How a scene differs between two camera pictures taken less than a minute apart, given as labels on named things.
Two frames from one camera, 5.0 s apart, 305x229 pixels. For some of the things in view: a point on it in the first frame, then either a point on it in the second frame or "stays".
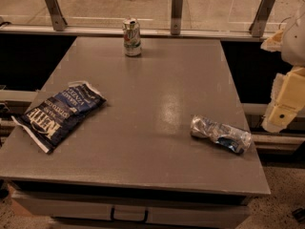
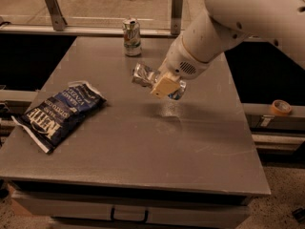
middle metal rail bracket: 176,12 stays
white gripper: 294,41 -> 179,62
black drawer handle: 145,220 stays
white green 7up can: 132,37 stays
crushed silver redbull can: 235,138 -> 147,76
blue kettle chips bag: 48,120 stays
